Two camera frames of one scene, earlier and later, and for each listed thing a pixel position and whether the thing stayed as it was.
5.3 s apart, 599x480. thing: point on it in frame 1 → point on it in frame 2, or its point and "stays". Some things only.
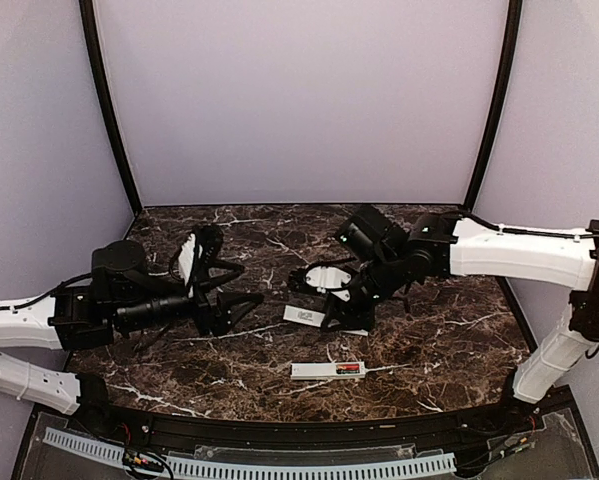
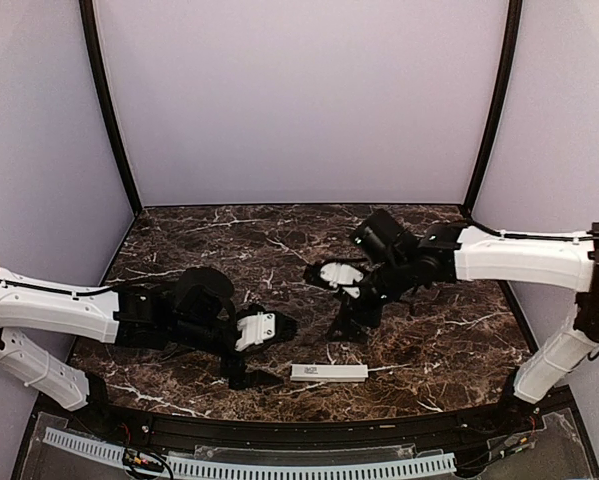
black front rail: (302, 434) stays
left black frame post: (87, 14) stays
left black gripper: (218, 317) → (244, 381)
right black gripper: (353, 318) → (356, 333)
